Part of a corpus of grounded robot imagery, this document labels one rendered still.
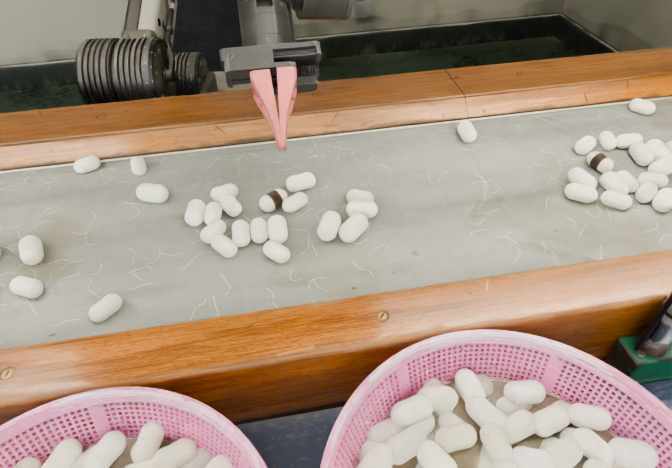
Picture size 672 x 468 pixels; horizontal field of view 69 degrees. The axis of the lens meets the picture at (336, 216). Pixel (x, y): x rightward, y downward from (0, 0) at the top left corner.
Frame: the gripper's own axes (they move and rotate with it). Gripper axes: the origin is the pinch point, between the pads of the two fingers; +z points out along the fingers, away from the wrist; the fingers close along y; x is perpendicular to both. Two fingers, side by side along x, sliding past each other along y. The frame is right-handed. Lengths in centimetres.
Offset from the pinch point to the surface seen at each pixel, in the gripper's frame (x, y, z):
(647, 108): 11, 51, -3
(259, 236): 1.7, -3.5, 9.4
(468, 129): 10.2, 24.6, -2.3
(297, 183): 6.5, 1.4, 3.2
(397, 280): -1.9, 9.5, 15.9
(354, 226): 0.5, 6.4, 9.8
